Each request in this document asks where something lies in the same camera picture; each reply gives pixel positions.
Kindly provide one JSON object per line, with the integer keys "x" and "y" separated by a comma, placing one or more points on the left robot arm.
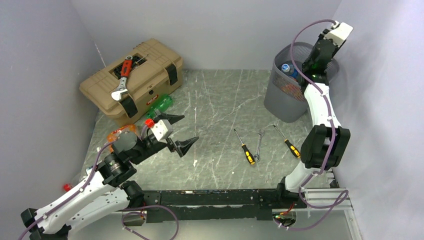
{"x": 107, "y": 187}

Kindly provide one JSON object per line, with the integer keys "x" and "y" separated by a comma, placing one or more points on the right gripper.
{"x": 322, "y": 35}

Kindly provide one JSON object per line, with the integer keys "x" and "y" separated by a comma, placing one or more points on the large orange label bottle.
{"x": 293, "y": 91}

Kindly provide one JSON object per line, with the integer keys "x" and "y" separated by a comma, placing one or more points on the blue label water bottle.
{"x": 289, "y": 70}

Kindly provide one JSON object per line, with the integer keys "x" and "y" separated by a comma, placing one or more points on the yellow black screwdriver right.
{"x": 294, "y": 151}

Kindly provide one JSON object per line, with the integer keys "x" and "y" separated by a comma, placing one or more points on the green plastic bottle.
{"x": 161, "y": 104}

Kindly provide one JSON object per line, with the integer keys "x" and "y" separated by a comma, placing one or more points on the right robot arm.
{"x": 326, "y": 142}

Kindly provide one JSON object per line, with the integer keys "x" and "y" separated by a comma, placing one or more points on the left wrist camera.
{"x": 161, "y": 129}

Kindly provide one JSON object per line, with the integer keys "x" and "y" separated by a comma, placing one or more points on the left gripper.
{"x": 182, "y": 146}

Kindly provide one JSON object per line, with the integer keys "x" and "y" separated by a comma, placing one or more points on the silver open-end wrench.
{"x": 261, "y": 133}

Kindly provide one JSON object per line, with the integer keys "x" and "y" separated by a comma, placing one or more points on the crushed orange label bottle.
{"x": 113, "y": 136}

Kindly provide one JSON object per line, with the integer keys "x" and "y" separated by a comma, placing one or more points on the grey mesh waste bin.
{"x": 276, "y": 102}

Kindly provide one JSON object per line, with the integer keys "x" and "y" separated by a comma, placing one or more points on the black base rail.
{"x": 261, "y": 204}

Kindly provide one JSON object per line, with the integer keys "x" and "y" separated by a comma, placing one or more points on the small red cap bottle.
{"x": 74, "y": 181}

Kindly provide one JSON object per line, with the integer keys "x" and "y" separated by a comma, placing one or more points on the yellow black screwdriver left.
{"x": 247, "y": 153}

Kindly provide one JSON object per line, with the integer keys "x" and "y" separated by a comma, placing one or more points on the tan plastic toolbox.
{"x": 156, "y": 71}

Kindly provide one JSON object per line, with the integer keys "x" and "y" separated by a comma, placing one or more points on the yellow black screwdriver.
{"x": 294, "y": 151}
{"x": 247, "y": 153}

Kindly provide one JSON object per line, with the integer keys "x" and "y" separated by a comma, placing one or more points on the red adjustable wrench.
{"x": 122, "y": 90}

